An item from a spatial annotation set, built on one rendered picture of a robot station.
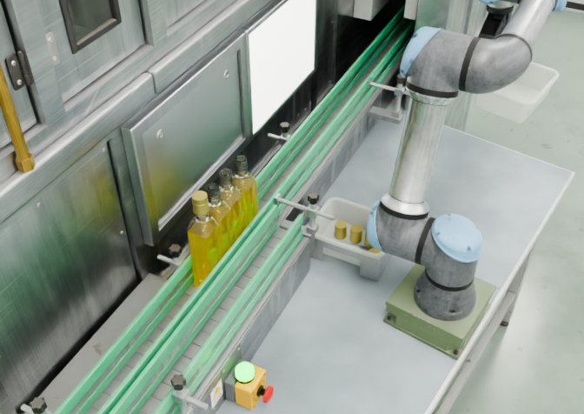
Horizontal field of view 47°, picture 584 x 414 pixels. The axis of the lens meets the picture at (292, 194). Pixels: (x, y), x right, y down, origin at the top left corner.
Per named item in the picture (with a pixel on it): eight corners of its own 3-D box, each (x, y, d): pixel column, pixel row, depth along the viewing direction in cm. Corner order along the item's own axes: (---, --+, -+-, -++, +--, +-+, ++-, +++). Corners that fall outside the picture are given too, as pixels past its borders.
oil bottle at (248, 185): (241, 227, 180) (236, 164, 166) (260, 234, 178) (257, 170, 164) (230, 241, 176) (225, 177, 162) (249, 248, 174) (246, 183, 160)
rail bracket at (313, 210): (278, 215, 183) (278, 179, 174) (335, 234, 177) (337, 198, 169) (273, 221, 181) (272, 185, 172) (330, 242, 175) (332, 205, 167)
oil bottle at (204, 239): (206, 270, 168) (198, 206, 154) (225, 278, 166) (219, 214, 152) (193, 285, 164) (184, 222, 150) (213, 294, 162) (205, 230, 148)
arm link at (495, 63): (525, 67, 131) (577, -33, 163) (469, 54, 135) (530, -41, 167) (514, 116, 139) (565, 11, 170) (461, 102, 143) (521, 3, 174)
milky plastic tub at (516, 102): (554, 97, 198) (562, 71, 192) (523, 133, 185) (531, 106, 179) (499, 77, 206) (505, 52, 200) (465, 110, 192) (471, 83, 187)
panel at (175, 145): (308, 69, 222) (309, -32, 199) (316, 71, 221) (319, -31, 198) (142, 243, 161) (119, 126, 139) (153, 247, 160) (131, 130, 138)
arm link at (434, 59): (416, 273, 157) (474, 40, 136) (357, 252, 163) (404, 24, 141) (430, 254, 167) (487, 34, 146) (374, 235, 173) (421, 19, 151)
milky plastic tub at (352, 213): (329, 216, 201) (330, 194, 196) (401, 240, 194) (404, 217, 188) (303, 254, 190) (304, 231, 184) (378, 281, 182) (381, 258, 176)
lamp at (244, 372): (241, 363, 154) (241, 356, 152) (258, 371, 152) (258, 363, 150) (231, 378, 151) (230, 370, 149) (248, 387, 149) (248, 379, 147)
